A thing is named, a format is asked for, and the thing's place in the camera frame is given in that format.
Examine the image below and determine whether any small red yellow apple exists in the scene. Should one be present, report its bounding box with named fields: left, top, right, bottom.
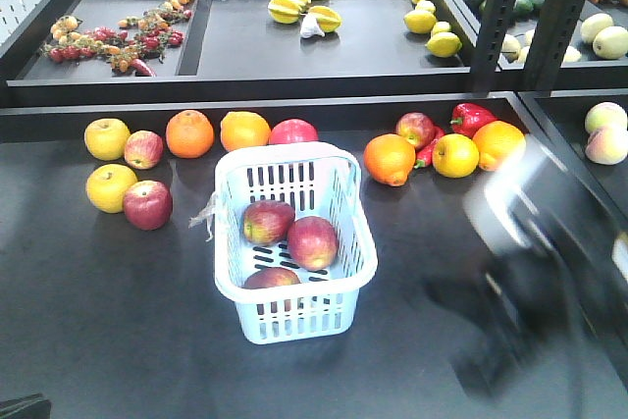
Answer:
left=394, top=112, right=436, bottom=150

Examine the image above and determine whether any pink apple left group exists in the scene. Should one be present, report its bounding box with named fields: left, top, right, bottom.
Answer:
left=124, top=131, right=164, bottom=170

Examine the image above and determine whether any round orange right group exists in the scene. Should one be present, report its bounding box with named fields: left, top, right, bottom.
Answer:
left=472, top=121, right=526, bottom=172

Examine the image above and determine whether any black wooden display stand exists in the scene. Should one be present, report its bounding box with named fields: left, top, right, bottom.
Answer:
left=1, top=0, right=627, bottom=418

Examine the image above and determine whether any red bell pepper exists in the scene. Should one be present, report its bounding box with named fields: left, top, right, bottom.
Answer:
left=449, top=102, right=497, bottom=138

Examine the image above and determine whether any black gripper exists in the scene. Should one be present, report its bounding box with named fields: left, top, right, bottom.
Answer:
left=423, top=252, right=584, bottom=397

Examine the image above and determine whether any large red apple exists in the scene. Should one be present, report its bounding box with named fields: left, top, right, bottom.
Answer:
left=268, top=119, right=319, bottom=144

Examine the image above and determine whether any red apple left group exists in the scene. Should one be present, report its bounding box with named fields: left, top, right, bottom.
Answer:
left=123, top=180, right=173, bottom=231

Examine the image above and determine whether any red chili pepper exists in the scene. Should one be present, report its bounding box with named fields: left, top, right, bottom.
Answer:
left=414, top=127, right=445, bottom=169

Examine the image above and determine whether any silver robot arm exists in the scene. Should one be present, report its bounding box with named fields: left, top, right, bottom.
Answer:
left=426, top=138, right=627, bottom=395

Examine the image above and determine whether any white garlic bulb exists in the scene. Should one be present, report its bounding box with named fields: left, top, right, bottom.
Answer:
left=299, top=13, right=326, bottom=39

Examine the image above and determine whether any yellow apple front left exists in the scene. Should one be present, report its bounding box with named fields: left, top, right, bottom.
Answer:
left=85, top=164, right=138, bottom=214

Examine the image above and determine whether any yellow apple right group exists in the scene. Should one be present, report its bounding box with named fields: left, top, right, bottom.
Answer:
left=432, top=133, right=479, bottom=179

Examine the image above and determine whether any light blue plastic basket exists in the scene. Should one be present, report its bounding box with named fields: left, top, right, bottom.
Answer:
left=190, top=142, right=378, bottom=344

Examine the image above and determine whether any orange with stem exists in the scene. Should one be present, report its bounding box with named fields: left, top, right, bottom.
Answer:
left=363, top=133, right=416, bottom=187

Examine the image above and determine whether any cherry tomato pile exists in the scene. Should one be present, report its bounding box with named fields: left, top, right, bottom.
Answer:
left=37, top=0, right=195, bottom=77

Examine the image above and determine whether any yellow apple back left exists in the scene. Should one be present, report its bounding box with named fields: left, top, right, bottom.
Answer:
left=83, top=118, right=131, bottom=161

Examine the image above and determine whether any pale peach fruit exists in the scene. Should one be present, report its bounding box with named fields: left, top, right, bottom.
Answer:
left=584, top=101, right=627, bottom=134
left=585, top=125, right=627, bottom=165

